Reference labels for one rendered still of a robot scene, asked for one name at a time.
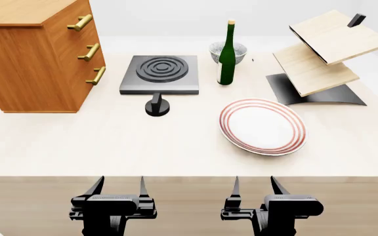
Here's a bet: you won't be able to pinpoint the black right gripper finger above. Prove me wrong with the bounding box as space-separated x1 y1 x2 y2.
229 175 242 199
270 175 291 197

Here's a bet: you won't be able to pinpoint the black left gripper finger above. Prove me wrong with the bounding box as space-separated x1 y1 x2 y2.
83 175 105 197
138 175 150 199

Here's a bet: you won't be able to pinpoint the black stove knob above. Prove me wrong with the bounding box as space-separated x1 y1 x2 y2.
144 92 171 117

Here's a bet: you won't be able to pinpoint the grey electric stove plate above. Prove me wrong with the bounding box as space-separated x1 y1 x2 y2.
119 55 200 96

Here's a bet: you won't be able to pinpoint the white plate with red rings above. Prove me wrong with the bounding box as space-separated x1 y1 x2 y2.
219 98 308 157

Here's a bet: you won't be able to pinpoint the green wine bottle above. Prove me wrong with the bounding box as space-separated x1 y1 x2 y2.
216 20 236 87

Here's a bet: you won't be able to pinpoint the two-tier wooden shelf rack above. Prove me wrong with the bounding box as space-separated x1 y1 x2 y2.
265 9 378 106

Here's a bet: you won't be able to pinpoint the wooden drawer cabinet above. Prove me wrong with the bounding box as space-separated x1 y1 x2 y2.
0 0 107 114

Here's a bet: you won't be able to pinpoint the brass drawer handle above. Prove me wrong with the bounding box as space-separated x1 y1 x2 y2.
85 66 106 87
66 14 94 32
77 43 101 62

